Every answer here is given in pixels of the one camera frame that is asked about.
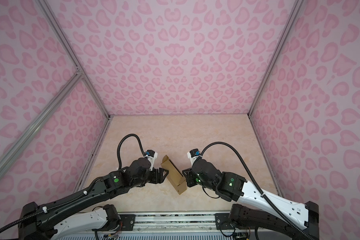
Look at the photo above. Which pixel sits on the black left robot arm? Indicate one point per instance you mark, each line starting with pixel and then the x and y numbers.
pixel 64 217

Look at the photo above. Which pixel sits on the brown cardboard paper box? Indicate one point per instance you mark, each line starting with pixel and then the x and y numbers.
pixel 175 177

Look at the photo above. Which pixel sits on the aluminium back left corner post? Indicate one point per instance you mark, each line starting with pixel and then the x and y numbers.
pixel 68 48

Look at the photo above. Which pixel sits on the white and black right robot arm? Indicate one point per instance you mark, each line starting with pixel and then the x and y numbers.
pixel 253 208

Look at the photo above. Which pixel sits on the aluminium diagonal left wall bar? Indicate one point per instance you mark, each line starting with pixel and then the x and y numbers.
pixel 13 152

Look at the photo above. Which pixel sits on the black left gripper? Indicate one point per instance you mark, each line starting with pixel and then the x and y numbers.
pixel 158 179

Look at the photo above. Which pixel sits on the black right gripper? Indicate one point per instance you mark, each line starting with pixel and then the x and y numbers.
pixel 189 176

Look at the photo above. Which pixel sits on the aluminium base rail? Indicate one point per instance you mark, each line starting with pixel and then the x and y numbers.
pixel 182 225

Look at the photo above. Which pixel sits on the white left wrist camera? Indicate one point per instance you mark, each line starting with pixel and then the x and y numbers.
pixel 151 156

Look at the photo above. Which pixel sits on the aluminium back right corner post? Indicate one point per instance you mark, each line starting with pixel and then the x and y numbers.
pixel 285 34

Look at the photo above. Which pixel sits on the aluminium corner post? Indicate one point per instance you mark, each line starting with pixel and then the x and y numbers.
pixel 68 48
pixel 285 34

